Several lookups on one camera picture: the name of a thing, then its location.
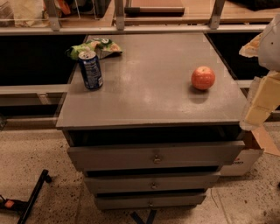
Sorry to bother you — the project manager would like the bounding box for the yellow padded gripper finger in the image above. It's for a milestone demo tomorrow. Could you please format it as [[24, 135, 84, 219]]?
[[239, 71, 280, 131]]

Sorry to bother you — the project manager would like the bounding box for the grey drawer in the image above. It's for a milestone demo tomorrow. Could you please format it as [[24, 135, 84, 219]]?
[[85, 172, 220, 195], [94, 192, 206, 210], [67, 141, 245, 172]]

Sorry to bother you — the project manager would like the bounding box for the blue soda can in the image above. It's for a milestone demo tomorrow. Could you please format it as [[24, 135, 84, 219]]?
[[78, 51, 103, 90]]

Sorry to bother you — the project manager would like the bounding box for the middle grey drawer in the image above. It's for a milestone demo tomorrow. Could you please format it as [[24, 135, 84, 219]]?
[[85, 172, 220, 195]]

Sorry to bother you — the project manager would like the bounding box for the aluminium frame rail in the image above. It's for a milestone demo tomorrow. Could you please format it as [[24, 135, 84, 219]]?
[[0, 0, 268, 37]]

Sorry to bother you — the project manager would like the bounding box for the black metal stand leg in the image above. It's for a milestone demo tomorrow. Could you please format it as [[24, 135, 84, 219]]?
[[0, 169, 53, 224]]

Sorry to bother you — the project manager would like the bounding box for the top grey drawer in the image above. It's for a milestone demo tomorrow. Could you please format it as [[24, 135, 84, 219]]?
[[67, 141, 245, 172]]

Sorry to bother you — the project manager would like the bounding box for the bottom grey drawer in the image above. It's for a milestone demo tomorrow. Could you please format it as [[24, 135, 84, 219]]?
[[94, 192, 206, 210]]

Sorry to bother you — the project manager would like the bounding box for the white cardboard box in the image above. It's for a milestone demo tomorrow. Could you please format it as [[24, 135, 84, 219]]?
[[220, 126, 280, 177]]

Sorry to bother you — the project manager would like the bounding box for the green chip bag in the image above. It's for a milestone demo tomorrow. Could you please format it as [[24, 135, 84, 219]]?
[[66, 38, 123, 60]]

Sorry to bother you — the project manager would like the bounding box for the red apple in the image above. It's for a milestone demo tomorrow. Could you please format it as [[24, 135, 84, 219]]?
[[191, 66, 215, 90]]

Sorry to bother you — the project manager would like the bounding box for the grey drawer cabinet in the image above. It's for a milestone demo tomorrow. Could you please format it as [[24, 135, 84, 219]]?
[[57, 33, 246, 198]]

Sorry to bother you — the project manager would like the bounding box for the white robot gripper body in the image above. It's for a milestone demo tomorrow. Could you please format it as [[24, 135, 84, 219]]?
[[258, 14, 280, 72]]

